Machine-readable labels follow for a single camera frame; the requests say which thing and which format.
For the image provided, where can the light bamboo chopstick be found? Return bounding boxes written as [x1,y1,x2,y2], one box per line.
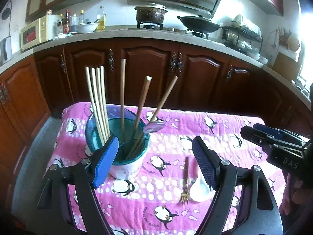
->
[85,67,105,146]
[100,65,110,138]

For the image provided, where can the white ceramic spoon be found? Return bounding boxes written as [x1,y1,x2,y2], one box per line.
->
[189,166,215,203]

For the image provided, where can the gold fork wooden handle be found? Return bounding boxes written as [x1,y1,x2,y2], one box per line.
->
[180,156,189,205]

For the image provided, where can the metal spoon wooden handle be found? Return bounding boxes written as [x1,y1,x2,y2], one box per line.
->
[126,75,179,161]

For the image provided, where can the brown wooden chopstick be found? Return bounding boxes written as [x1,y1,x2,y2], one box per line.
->
[132,76,152,138]
[120,58,126,142]

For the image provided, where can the brown lower kitchen cabinets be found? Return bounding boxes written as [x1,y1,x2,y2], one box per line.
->
[0,38,313,213]

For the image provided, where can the grey kitchen countertop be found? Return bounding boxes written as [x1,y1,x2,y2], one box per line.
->
[1,29,311,109]

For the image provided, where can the person right hand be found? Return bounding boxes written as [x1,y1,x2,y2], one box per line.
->
[279,174,312,215]

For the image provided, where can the white teal utensil holder cup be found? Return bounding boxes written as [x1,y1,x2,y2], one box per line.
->
[85,104,150,181]

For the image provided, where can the pink penguin table cloth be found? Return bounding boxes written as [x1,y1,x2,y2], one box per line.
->
[46,101,287,235]

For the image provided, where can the light bamboo chopstick in cup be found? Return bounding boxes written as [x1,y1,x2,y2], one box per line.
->
[100,65,110,138]

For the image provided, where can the brown wooden chopstick in cup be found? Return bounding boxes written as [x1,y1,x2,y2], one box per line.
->
[120,58,126,142]

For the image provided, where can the black dish rack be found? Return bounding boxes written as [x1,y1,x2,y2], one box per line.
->
[221,26,263,54]

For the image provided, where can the black wok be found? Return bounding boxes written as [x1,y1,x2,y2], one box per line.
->
[177,15,220,33]

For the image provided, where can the white bowl on counter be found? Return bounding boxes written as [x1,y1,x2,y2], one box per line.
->
[75,23,98,34]

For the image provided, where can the yellow oil bottle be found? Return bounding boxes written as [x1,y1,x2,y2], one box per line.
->
[97,5,106,31]

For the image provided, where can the dark sauce bottle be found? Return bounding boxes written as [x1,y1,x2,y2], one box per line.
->
[63,10,70,34]

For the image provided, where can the cream microwave oven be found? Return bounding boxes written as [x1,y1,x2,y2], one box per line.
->
[20,14,59,50]

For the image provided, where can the dark cooking pot with lid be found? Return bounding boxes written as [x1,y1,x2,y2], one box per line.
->
[134,3,168,24]

